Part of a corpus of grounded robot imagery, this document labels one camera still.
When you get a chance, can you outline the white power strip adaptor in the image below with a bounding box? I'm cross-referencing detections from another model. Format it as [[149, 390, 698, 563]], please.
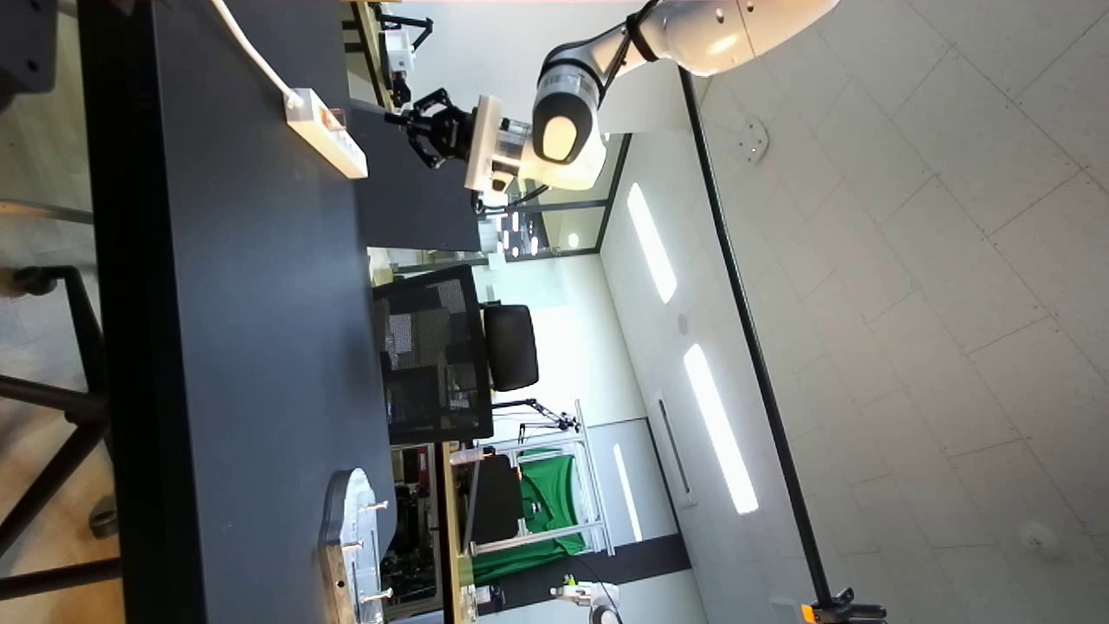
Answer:
[[282, 84, 373, 182]]

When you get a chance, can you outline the plain black divider panel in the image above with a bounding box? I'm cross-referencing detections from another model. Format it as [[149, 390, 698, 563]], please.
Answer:
[[349, 104, 481, 257]]

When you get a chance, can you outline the wooden background table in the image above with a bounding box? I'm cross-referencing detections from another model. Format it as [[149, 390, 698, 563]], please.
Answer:
[[433, 443, 478, 624]]

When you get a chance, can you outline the round ceiling smoke detector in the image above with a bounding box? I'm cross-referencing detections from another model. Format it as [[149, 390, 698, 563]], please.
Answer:
[[739, 119, 776, 166]]

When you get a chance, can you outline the black metal table stand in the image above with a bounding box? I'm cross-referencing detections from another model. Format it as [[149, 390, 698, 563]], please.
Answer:
[[0, 262, 125, 604]]

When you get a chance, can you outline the black computer monitor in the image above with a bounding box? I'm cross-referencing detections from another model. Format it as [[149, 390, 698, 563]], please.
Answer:
[[370, 262, 499, 446]]

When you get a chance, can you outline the green cloth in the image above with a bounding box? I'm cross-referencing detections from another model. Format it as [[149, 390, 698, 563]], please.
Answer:
[[472, 450, 584, 584]]

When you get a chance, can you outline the grey box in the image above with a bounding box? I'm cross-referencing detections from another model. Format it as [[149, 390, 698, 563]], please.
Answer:
[[0, 0, 63, 96]]

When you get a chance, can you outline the white metal frame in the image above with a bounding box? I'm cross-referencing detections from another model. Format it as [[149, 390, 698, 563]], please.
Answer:
[[460, 396, 609, 557]]

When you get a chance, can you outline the orange black pole clamp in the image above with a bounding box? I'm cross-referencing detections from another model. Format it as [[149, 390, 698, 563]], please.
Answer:
[[794, 584, 895, 624]]

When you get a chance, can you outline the long ceiling light strip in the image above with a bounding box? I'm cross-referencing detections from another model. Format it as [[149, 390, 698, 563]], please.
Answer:
[[625, 179, 682, 308], [679, 338, 762, 521]]

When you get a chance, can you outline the dark framed glass window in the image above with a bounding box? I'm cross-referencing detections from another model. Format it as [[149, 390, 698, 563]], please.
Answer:
[[478, 131, 636, 262]]

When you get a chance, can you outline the white power cable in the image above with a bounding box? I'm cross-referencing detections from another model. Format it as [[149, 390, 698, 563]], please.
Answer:
[[206, 0, 300, 106]]

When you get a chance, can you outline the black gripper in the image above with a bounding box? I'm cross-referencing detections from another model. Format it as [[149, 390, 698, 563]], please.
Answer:
[[385, 86, 478, 166]]

